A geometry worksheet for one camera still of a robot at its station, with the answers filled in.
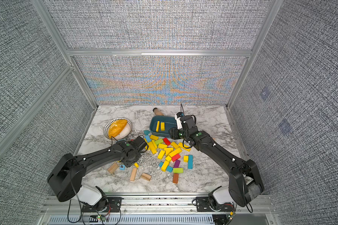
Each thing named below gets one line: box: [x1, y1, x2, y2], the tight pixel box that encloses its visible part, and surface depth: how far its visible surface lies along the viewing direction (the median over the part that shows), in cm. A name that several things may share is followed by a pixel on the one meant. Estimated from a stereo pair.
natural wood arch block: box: [141, 172, 152, 181], surface depth 84 cm
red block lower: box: [171, 153, 181, 163], surface depth 92 cm
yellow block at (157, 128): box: [155, 120, 161, 133], surface depth 105 cm
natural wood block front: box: [130, 167, 138, 182], surface depth 85 cm
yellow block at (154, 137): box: [149, 135, 160, 141], surface depth 102 cm
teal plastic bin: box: [149, 115, 177, 139], surface depth 107 cm
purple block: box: [173, 159, 181, 168], surface depth 90 cm
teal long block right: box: [187, 154, 194, 170], surface depth 90 cm
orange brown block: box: [172, 172, 179, 184], surface depth 83 cm
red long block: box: [162, 137, 171, 146], surface depth 99 cm
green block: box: [154, 138, 164, 146], surface depth 99 cm
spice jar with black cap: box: [152, 107, 164, 116], surface depth 115 cm
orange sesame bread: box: [108, 119, 128, 138], surface depth 100 cm
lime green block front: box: [172, 167, 184, 174], surface depth 85 cm
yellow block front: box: [161, 160, 170, 173], surface depth 87 cm
